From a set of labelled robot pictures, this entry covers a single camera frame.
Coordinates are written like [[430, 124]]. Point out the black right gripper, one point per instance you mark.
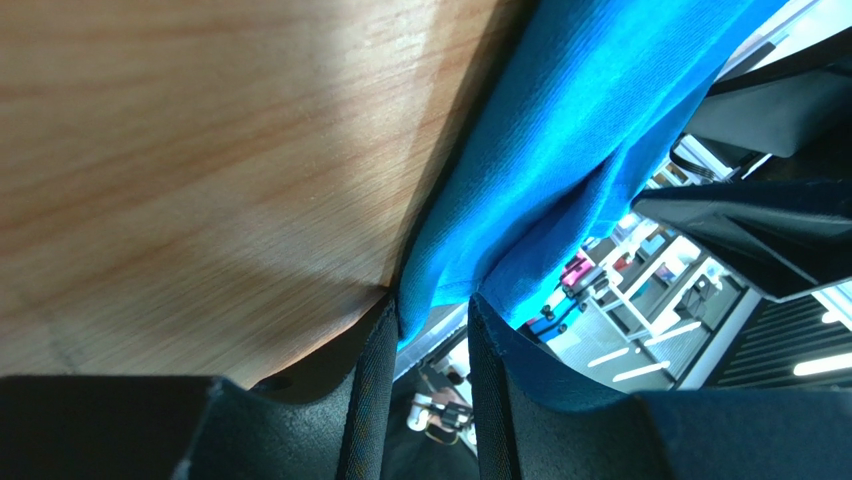
[[786, 233]]

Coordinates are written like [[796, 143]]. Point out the blue t shirt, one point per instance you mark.
[[593, 97]]

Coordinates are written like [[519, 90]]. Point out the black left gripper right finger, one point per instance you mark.
[[537, 418]]

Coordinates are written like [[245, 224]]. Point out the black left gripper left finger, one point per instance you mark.
[[321, 418]]

